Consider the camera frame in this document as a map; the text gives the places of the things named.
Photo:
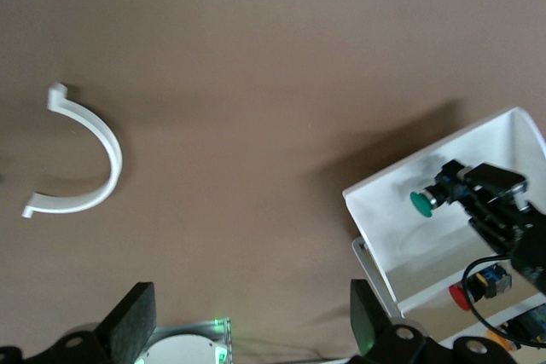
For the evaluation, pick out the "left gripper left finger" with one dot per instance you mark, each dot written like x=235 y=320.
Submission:
x=132 y=321

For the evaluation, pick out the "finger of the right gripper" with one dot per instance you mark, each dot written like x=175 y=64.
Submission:
x=495 y=176
x=490 y=219

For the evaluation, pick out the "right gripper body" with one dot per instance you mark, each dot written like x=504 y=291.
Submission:
x=531 y=249

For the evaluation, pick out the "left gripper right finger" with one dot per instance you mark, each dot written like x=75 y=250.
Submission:
x=369 y=317

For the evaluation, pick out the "green push button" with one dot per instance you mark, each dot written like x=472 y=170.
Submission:
x=422 y=204

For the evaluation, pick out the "white box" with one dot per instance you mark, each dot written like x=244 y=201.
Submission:
x=384 y=210

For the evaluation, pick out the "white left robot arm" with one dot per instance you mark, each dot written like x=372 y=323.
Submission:
x=179 y=349

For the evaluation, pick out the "white drawer cabinet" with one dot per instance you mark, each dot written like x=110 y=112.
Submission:
x=375 y=270

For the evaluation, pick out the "white drawer with red button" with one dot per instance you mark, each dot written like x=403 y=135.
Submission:
x=426 y=302

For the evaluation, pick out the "orange-yellow push button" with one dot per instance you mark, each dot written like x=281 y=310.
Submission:
x=531 y=321

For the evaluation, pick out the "red push button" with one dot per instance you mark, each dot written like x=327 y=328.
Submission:
x=458 y=296

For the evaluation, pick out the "white drawer with orange button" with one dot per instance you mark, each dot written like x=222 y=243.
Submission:
x=495 y=325

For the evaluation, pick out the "white curved plastic arc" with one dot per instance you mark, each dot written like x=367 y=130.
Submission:
x=112 y=159

